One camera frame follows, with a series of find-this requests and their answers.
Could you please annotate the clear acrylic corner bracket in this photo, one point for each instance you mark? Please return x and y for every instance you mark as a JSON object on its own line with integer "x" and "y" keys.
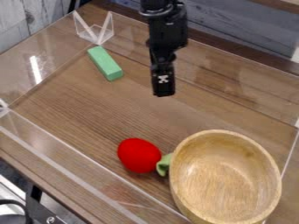
{"x": 96, "y": 34}

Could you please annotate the black table clamp mount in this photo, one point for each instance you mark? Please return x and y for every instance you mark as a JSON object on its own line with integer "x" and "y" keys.
{"x": 34, "y": 212}

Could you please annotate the clear acrylic tray wall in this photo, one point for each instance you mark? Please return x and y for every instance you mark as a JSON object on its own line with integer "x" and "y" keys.
{"x": 64, "y": 116}

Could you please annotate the green rectangular block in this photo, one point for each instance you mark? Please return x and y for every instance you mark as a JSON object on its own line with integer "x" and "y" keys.
{"x": 104, "y": 62}

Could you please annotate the red plush strawberry toy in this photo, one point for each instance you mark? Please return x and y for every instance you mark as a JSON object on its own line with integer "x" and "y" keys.
{"x": 141, "y": 157}

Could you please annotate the light wooden bowl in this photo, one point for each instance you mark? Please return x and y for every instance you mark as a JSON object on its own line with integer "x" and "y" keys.
{"x": 224, "y": 179}

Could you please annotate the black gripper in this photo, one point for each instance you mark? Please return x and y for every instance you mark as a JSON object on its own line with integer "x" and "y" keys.
{"x": 165, "y": 17}

